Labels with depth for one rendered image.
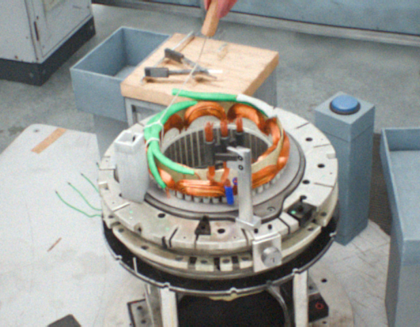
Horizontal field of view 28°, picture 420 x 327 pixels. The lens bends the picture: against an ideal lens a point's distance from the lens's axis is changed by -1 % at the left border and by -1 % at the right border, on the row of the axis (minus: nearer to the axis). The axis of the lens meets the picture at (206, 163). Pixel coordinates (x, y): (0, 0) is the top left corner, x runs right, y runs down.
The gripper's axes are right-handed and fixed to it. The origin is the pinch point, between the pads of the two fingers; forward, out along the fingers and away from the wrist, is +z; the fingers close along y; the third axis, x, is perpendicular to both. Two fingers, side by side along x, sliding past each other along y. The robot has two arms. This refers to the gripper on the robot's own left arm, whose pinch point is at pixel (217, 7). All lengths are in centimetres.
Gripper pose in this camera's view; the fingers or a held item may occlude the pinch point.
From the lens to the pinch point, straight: 102.6
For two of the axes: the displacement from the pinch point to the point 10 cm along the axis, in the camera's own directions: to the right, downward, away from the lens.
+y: 7.5, 5.9, -3.1
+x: 6.1, -4.2, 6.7
